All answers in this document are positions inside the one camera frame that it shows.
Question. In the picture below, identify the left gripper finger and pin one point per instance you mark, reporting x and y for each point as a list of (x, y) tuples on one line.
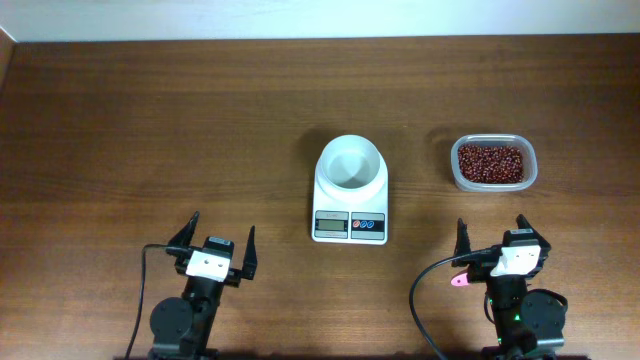
[(250, 261), (184, 236)]

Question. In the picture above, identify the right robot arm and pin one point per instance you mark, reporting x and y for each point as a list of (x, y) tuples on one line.
[(528, 322)]

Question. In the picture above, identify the clear plastic bean container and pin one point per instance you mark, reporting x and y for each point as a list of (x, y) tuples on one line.
[(526, 148)]

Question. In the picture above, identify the white round bowl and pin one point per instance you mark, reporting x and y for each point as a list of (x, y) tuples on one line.
[(350, 162)]

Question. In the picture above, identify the white digital kitchen scale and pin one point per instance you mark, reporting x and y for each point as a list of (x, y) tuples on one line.
[(359, 216)]

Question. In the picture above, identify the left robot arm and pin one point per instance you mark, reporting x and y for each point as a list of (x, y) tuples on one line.
[(182, 325)]

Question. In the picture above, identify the pink plastic scoop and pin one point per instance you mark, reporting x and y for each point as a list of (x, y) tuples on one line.
[(460, 280)]

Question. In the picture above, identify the red beans in container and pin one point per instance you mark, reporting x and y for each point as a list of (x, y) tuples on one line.
[(491, 164)]

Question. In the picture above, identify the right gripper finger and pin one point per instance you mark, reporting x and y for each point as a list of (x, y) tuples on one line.
[(525, 229), (462, 246)]

